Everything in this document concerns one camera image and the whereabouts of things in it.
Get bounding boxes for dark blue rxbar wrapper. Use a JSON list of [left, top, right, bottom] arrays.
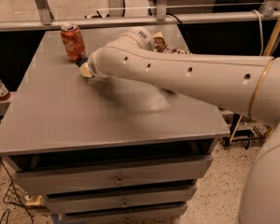
[[76, 58, 88, 67]]

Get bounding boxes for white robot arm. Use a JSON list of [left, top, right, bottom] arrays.
[[88, 27, 280, 224]]

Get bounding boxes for orange coke can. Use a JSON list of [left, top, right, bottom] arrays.
[[61, 23, 86, 63]]

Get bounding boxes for brown yellow chip bag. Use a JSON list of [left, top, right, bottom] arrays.
[[153, 32, 190, 54]]

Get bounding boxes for grey drawer cabinet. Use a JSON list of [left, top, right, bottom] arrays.
[[0, 25, 231, 224]]

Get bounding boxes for top grey drawer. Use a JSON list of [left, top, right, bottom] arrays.
[[13, 155, 213, 195]]

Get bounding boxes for grey drawer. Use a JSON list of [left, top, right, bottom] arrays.
[[45, 185, 197, 214], [13, 155, 213, 195], [63, 203, 187, 224]]

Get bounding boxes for middle grey drawer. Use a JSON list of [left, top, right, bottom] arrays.
[[45, 185, 197, 214]]

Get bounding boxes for bottom grey drawer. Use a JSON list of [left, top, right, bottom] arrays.
[[63, 203, 187, 224]]

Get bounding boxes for metal guard rail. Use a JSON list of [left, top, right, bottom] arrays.
[[0, 0, 280, 31]]

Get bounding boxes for black wire basket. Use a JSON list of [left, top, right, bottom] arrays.
[[0, 161, 35, 224]]

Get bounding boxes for white cable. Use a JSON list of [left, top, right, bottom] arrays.
[[252, 9, 265, 56]]

